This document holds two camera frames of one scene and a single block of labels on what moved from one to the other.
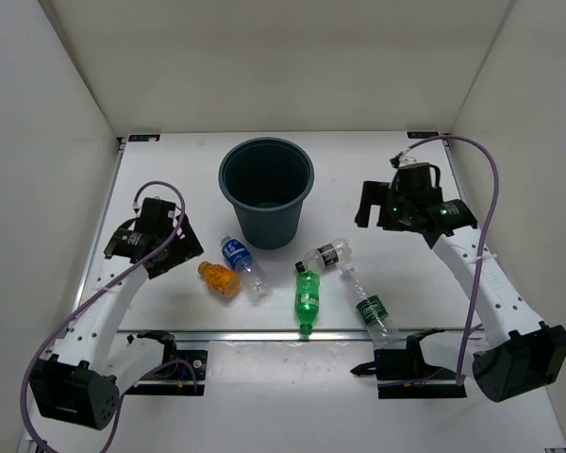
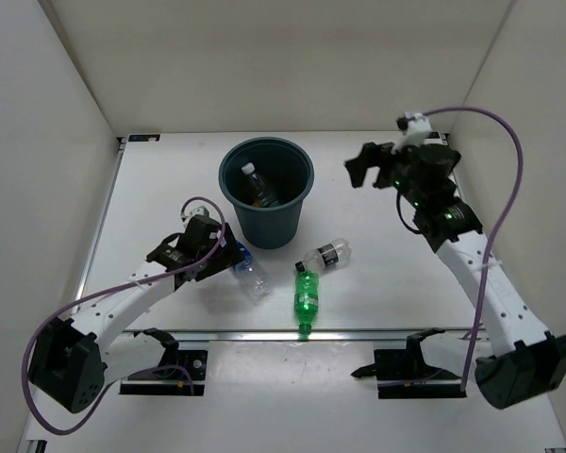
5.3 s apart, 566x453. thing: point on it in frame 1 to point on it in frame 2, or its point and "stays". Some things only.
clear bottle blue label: x=239 y=257 stays
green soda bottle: x=307 y=300 stays
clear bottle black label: x=339 y=251 stays
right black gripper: x=375 y=193 to x=376 y=156
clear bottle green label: x=373 y=312 to x=267 y=197
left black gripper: x=187 y=247 to x=227 y=256
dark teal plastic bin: x=267 y=180 stays
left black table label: x=143 y=137 stays
